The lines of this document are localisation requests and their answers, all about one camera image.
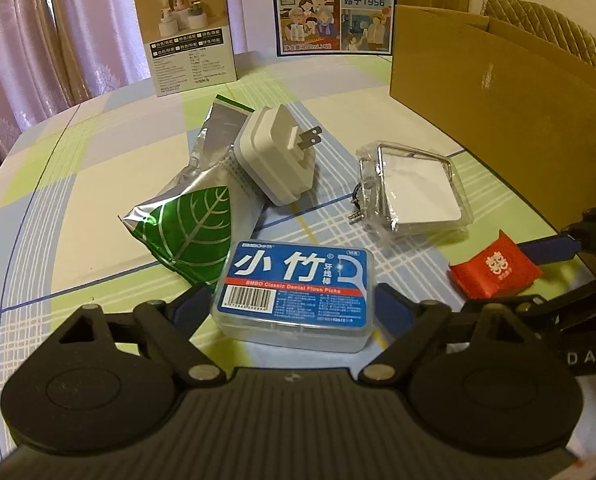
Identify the white power adapter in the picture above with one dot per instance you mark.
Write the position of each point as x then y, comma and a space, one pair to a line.
273, 160

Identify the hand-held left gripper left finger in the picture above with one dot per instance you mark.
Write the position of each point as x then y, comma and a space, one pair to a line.
192, 305

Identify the pink curtain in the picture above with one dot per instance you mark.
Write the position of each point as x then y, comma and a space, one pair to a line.
52, 35

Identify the blue milk carton box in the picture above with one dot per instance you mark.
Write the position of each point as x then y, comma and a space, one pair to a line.
328, 10

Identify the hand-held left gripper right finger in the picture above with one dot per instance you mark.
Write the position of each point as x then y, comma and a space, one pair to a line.
395, 310

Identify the blue label floss pick box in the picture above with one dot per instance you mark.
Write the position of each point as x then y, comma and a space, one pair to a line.
298, 290

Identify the silver green tea pouch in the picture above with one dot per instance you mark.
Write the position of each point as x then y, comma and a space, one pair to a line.
187, 220

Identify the woven chair back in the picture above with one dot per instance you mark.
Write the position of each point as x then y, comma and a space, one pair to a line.
543, 25

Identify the white humidifier product box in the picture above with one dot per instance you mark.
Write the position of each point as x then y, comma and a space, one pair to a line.
187, 35

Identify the red packet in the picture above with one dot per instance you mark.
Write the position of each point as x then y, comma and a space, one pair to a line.
493, 270

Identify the brown cardboard box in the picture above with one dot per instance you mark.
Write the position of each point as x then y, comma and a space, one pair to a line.
503, 125

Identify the plastic square mirror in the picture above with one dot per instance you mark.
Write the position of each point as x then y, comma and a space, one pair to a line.
418, 190

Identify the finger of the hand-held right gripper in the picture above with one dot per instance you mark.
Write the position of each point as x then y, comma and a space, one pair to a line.
553, 249
503, 304

